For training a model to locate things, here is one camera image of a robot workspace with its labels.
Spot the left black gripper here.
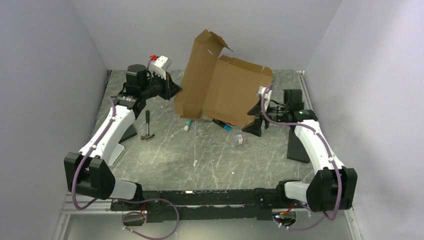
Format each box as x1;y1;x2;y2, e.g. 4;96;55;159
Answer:
141;69;183;101

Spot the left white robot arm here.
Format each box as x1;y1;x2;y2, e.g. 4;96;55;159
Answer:
64;60;182;210

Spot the brown cardboard box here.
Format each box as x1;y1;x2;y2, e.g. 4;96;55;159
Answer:
173;29;273;127

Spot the left black rectangular pad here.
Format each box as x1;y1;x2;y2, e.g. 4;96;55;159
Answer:
118;124;137;144

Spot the black rectangular pad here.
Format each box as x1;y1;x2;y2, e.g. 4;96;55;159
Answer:
287;126;311;164
118;124;137;144

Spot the black blue marker pen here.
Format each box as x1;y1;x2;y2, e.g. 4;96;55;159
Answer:
212;118;233;132

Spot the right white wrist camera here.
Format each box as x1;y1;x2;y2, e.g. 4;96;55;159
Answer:
256;86;272;100

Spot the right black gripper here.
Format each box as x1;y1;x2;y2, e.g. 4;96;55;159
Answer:
242;99;289;137

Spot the green white glue stick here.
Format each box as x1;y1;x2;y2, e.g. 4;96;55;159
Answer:
184;119;193;132

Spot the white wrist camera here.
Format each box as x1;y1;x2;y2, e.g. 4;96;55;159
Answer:
149;55;172;80
256;86;272;100

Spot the black handled claw hammer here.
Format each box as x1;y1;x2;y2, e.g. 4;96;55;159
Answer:
140;110;155;141

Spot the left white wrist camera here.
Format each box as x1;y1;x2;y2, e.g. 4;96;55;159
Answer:
149;55;172;80

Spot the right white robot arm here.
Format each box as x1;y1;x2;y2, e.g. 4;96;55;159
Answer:
242;86;358;212

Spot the right black rectangular pad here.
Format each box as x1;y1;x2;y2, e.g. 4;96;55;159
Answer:
287;126;311;164

